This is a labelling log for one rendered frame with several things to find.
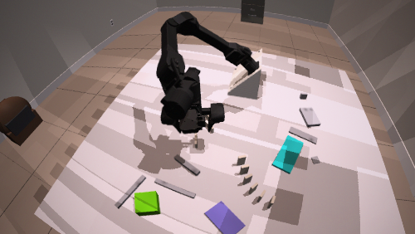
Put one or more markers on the green cube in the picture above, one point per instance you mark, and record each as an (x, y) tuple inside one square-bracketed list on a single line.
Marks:
[(146, 203)]

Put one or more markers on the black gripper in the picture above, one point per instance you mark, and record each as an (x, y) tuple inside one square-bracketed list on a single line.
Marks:
[(216, 114)]

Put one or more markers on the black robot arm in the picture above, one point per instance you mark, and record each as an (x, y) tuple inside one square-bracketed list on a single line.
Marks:
[(180, 87)]

